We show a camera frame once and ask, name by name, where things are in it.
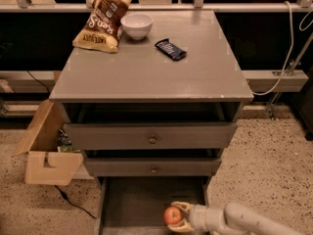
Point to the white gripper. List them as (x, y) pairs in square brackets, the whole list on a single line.
[(200, 216)]

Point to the red apple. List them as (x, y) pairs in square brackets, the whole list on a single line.
[(172, 215)]

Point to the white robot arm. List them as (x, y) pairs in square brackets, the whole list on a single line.
[(234, 219)]

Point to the brass middle drawer knob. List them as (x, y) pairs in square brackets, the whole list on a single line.
[(153, 170)]

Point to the brass drawer knob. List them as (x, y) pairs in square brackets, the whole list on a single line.
[(153, 170), (152, 139)]

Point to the grey open bottom drawer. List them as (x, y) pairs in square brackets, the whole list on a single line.
[(135, 205)]

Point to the brass top drawer knob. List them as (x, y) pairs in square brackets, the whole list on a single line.
[(152, 139)]

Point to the grey middle drawer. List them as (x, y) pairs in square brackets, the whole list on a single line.
[(114, 167)]

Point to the grey wooden drawer cabinet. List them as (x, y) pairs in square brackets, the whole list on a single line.
[(139, 84)]

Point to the grey top drawer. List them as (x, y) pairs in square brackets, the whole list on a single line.
[(145, 136)]

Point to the open cardboard box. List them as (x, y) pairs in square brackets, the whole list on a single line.
[(45, 165)]

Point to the dark blue candy bar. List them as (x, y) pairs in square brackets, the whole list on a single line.
[(170, 50)]

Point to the white ceramic bowl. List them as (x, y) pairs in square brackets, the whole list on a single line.
[(137, 26)]

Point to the brown yellow chip bag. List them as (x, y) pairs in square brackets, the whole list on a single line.
[(103, 29)]

